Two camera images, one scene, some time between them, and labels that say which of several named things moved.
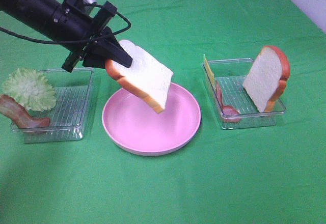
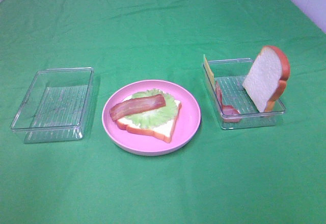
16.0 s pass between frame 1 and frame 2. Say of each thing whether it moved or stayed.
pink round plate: stayed
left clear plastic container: stayed
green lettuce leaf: moved
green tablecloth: stayed
